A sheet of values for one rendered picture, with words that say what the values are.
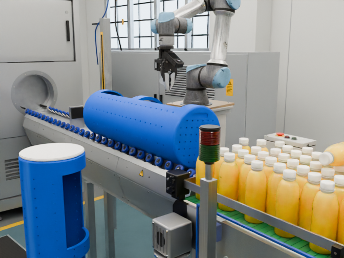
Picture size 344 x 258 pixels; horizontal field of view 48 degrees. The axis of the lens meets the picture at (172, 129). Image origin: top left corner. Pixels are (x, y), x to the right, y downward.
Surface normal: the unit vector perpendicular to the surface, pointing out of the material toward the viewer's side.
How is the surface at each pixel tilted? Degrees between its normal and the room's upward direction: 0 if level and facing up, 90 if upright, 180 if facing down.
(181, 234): 90
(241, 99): 90
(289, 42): 90
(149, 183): 70
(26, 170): 90
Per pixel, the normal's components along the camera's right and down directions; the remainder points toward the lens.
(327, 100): -0.71, 0.15
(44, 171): 0.07, 0.21
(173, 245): 0.62, 0.16
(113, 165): -0.74, -0.21
